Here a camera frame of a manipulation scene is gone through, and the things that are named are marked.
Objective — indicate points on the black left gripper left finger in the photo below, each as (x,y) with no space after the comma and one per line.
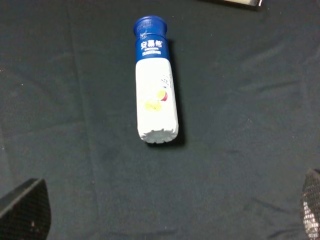
(25,212)

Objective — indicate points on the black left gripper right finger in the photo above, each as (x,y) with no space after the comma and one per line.
(310,204)

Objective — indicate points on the blue capped yogurt bottle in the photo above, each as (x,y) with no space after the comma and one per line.
(156,109)

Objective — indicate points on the black tablecloth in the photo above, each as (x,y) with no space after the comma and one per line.
(247,87)

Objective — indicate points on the plain white cylinder bottle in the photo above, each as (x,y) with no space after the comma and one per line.
(252,5)

